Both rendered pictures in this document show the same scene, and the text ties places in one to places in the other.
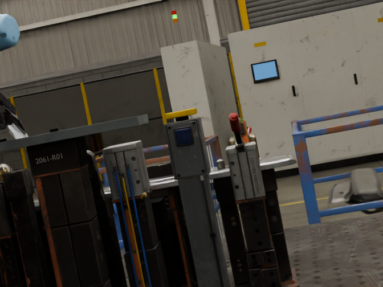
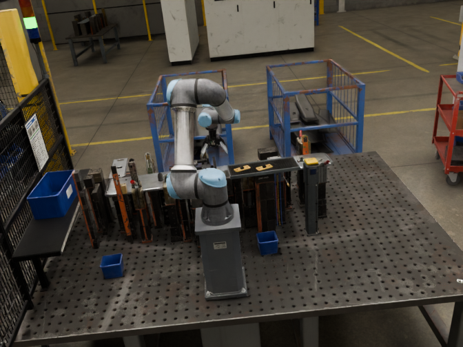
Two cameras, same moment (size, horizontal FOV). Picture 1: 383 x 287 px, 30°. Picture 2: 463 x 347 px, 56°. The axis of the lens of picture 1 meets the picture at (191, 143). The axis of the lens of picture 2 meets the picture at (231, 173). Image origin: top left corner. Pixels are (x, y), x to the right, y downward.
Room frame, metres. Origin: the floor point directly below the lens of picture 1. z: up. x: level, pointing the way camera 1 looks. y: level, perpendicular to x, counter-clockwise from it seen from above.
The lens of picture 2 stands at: (-0.58, 0.79, 2.18)
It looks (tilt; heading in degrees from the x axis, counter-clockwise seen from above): 27 degrees down; 350
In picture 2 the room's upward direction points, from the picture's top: 6 degrees counter-clockwise
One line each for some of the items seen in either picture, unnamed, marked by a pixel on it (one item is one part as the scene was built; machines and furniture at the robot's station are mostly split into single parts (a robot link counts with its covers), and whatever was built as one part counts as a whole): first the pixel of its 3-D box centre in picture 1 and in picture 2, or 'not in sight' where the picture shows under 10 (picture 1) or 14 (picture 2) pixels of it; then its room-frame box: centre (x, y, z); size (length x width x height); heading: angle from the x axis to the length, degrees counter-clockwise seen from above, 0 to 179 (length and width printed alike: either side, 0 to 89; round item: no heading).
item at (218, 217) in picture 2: not in sight; (215, 207); (1.14, 0.58, 1.15); 0.15 x 0.15 x 0.10
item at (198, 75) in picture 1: (204, 98); (178, 3); (10.71, -0.32, 1.22); 2.40 x 0.54 x 2.45; 167
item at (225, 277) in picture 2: not in sight; (221, 252); (1.14, 0.58, 0.90); 0.21 x 0.21 x 0.40; 81
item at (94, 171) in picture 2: not in sight; (100, 196); (1.99, 1.19, 0.88); 0.08 x 0.08 x 0.36; 85
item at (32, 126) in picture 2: not in sight; (36, 142); (1.99, 1.47, 1.30); 0.23 x 0.02 x 0.31; 175
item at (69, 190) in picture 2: not in sight; (54, 193); (1.69, 1.38, 1.09); 0.30 x 0.17 x 0.13; 170
